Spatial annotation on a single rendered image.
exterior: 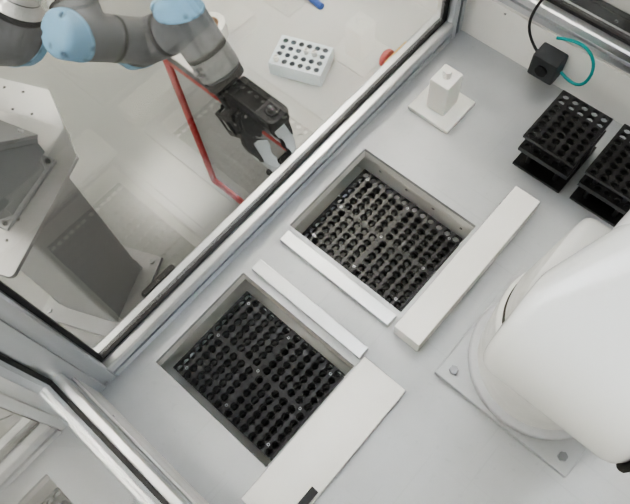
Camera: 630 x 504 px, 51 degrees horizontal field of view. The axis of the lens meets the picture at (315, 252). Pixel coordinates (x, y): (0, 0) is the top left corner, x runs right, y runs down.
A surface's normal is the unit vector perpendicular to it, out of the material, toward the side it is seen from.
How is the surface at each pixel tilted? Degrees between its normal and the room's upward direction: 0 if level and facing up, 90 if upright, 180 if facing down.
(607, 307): 10
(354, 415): 0
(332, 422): 0
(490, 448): 0
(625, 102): 90
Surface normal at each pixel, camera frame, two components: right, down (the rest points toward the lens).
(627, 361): -0.18, -0.28
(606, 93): -0.66, 0.70
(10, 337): 0.75, 0.58
